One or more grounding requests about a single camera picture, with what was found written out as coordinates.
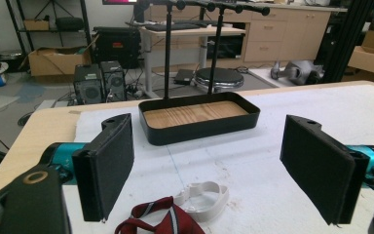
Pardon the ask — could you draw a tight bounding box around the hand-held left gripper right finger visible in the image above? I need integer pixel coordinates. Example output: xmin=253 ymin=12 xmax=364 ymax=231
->
xmin=279 ymin=114 xmax=370 ymax=226

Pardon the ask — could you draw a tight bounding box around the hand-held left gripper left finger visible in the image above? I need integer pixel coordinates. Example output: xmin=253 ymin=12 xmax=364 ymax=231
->
xmin=71 ymin=113 xmax=135 ymax=223

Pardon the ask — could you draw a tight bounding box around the red striped headband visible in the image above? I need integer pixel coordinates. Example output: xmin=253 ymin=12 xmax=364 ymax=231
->
xmin=114 ymin=196 xmax=206 ymax=234

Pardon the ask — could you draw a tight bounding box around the white headband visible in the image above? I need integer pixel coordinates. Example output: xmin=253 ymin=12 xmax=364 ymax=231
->
xmin=173 ymin=180 xmax=231 ymax=223

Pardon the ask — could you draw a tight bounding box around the black tray stand with poles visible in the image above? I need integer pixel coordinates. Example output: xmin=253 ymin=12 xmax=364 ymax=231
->
xmin=135 ymin=0 xmax=271 ymax=147

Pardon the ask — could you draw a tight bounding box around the white table mat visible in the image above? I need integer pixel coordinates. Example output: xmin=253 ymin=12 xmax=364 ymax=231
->
xmin=61 ymin=82 xmax=374 ymax=234

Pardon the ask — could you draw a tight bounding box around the black computer tower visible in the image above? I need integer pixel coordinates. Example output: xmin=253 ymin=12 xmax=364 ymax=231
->
xmin=73 ymin=63 xmax=104 ymax=105
xmin=99 ymin=59 xmax=128 ymax=102

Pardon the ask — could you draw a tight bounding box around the grey device on floor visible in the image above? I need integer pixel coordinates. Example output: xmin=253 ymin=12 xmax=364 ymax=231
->
xmin=270 ymin=59 xmax=325 ymax=86

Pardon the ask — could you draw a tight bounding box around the open cardboard box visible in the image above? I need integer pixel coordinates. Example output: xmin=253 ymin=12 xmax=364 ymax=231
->
xmin=28 ymin=47 xmax=93 ymax=77

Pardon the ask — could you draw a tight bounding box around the flat black box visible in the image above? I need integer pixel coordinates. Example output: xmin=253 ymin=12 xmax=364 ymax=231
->
xmin=173 ymin=68 xmax=196 ymax=86

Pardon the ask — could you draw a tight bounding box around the large cardboard box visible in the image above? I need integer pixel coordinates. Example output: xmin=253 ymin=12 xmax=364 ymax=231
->
xmin=347 ymin=30 xmax=374 ymax=79

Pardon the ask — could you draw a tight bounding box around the black hard case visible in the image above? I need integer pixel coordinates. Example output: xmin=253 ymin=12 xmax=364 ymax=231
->
xmin=92 ymin=26 xmax=142 ymax=70

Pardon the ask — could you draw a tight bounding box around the light wooden cabinet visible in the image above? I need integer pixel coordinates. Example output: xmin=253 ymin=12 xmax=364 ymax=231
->
xmin=149 ymin=3 xmax=349 ymax=64

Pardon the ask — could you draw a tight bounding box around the black bag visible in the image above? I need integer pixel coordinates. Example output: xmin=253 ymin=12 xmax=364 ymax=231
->
xmin=56 ymin=17 xmax=86 ymax=32

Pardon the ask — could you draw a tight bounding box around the black metal shelf rack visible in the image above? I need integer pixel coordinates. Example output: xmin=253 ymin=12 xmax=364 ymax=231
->
xmin=5 ymin=0 xmax=94 ymax=66

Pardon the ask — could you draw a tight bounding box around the black keyboard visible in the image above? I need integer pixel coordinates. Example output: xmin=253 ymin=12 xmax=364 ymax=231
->
xmin=145 ymin=22 xmax=203 ymax=32

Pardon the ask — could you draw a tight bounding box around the small cardboard box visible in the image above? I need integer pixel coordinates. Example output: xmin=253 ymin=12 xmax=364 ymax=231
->
xmin=23 ymin=19 xmax=51 ymax=32

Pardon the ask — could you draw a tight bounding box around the black hanging rack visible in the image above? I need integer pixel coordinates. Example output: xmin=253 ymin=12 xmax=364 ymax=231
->
xmin=139 ymin=25 xmax=247 ymax=99

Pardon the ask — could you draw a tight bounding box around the black aluminium frame post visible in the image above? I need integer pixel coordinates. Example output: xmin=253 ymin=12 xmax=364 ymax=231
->
xmin=322 ymin=0 xmax=374 ymax=84

